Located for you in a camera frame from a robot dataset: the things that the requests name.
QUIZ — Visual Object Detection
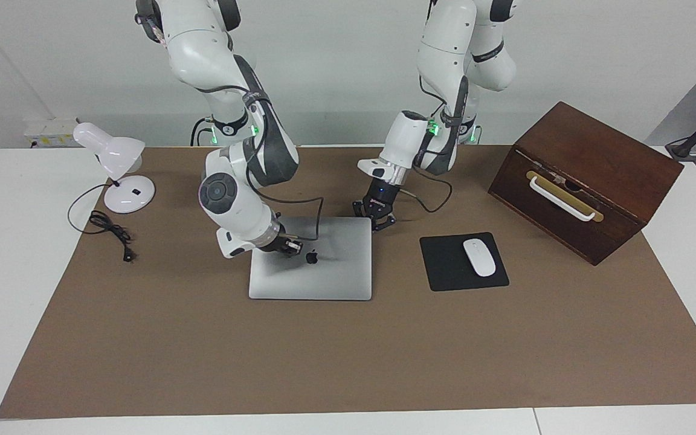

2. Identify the silver grey laptop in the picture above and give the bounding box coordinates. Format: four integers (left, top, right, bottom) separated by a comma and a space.
248, 216, 373, 301

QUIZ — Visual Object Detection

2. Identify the black mouse pad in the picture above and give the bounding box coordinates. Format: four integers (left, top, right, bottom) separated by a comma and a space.
419, 232, 510, 292

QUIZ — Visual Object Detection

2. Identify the white computer mouse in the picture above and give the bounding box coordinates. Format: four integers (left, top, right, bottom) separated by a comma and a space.
463, 239, 497, 277

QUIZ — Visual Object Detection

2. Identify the brown table mat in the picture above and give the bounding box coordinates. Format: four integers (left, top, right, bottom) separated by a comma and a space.
0, 145, 696, 419

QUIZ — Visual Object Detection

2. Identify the white desk lamp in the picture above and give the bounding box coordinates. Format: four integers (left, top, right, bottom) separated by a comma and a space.
73, 122, 156, 214

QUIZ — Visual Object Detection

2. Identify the dark brown wooden box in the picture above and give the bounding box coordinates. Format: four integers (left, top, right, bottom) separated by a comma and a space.
488, 101, 685, 266

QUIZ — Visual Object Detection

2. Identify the white power strip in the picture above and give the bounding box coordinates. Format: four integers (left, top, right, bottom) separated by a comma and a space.
24, 117, 79, 149

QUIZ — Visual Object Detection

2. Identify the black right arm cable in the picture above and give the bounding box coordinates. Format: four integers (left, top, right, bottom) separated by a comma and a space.
194, 83, 325, 242

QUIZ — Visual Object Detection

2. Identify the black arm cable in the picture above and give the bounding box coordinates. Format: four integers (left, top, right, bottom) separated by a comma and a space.
401, 162, 453, 214
194, 83, 325, 242

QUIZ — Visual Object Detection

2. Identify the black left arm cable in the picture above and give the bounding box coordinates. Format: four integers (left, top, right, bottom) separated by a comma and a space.
401, 162, 453, 214

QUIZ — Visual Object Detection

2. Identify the black base cable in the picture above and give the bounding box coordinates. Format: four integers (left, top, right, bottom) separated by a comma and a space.
189, 117, 213, 147

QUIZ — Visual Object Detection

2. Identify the brass handle plate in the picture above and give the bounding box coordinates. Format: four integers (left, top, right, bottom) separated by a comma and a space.
526, 170, 605, 224

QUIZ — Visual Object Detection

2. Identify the black lamp power cable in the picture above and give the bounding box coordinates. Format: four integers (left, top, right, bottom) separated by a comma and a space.
68, 183, 137, 263

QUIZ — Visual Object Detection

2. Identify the white box handle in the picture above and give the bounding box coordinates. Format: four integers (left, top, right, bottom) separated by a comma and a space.
529, 176, 596, 222

